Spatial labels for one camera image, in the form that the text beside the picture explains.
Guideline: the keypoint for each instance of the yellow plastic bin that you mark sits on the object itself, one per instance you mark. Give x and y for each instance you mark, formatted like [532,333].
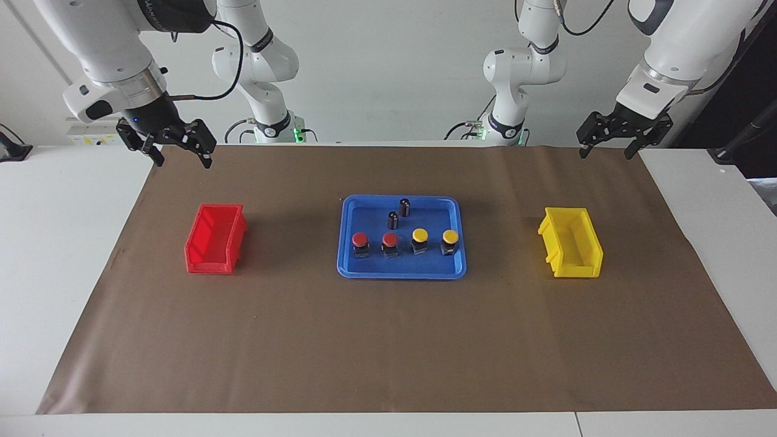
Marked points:
[576,264]

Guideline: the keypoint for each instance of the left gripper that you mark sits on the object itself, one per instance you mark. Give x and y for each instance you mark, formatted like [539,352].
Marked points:
[630,121]

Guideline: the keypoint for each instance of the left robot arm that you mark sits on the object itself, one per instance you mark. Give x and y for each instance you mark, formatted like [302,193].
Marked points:
[674,54]

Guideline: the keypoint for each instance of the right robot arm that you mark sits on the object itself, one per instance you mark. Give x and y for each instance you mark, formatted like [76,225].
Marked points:
[103,42]

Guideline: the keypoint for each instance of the black stand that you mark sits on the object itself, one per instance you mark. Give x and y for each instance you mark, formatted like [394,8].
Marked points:
[743,136]
[12,149]

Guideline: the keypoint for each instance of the yellow push button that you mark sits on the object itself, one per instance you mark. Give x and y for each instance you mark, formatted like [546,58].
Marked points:
[420,235]
[450,236]

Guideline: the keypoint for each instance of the red plastic bin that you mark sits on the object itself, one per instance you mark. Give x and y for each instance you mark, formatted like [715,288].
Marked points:
[209,255]

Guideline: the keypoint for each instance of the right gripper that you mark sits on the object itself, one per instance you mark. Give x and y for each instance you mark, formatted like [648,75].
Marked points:
[153,116]

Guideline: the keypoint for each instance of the blue plastic tray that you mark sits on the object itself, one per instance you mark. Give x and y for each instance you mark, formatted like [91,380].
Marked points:
[370,267]

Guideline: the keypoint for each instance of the black cylinder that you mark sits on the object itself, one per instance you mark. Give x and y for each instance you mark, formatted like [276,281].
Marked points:
[393,220]
[405,207]

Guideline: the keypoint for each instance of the red push button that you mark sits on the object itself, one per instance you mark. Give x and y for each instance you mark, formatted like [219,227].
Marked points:
[360,240]
[390,240]

